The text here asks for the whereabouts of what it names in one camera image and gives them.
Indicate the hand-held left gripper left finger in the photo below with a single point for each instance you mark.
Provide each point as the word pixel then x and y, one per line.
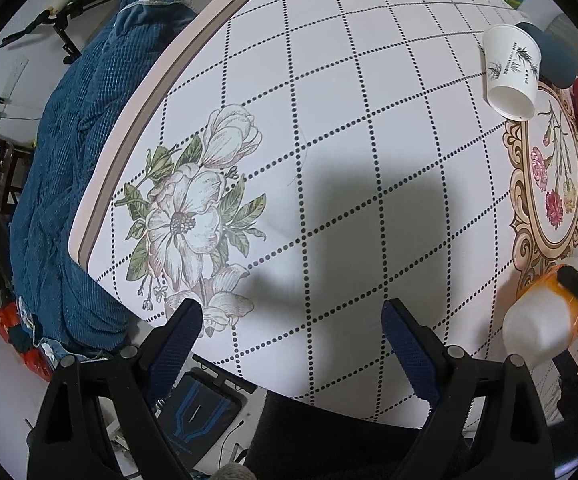
pixel 173 347

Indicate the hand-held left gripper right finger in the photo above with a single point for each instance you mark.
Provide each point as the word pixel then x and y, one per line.
pixel 409 347

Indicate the orange and white cup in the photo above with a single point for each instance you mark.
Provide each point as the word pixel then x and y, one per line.
pixel 539 322

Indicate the white paper cup bamboo print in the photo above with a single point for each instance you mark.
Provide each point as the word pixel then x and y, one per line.
pixel 511 72

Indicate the dark blue cup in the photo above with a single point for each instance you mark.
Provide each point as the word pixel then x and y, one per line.
pixel 555 55

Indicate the black and blue floor device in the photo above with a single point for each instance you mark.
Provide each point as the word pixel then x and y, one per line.
pixel 200 407

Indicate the black office chair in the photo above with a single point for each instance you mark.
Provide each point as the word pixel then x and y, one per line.
pixel 329 440

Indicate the red plastic bag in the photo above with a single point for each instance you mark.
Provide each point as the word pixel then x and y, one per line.
pixel 16 330

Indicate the blue quilted blanket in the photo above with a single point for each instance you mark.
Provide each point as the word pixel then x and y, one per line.
pixel 79 185

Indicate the black exercise machine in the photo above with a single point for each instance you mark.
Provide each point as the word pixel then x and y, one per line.
pixel 64 15

